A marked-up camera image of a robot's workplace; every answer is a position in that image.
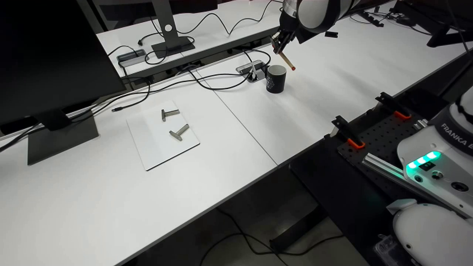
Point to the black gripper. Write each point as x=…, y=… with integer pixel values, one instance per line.
x=295, y=29

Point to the tan pen with red cap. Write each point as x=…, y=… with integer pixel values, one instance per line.
x=288, y=63

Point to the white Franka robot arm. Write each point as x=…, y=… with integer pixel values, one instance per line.
x=319, y=10

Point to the black mug with white print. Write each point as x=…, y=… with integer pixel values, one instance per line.
x=275, y=81

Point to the black power strip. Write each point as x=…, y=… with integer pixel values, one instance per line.
x=388, y=18

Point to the black monitor stand white dot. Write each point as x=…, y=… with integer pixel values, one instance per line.
x=170, y=42

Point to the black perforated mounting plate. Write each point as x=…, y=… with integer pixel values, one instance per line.
x=378, y=134

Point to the grey T-shaped metal piece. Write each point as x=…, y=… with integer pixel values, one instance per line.
x=178, y=132
x=168, y=115

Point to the small black box device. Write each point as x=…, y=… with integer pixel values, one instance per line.
x=130, y=57

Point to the white flat board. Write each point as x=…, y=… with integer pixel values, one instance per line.
x=162, y=143

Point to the black equipment stand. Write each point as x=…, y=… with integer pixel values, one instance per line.
x=437, y=20

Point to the black desk foot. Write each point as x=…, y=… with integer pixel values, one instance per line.
x=295, y=230

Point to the large black monitor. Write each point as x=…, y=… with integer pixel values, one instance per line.
x=44, y=54

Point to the aluminium profile rail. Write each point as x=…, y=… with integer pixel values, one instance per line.
x=384, y=165

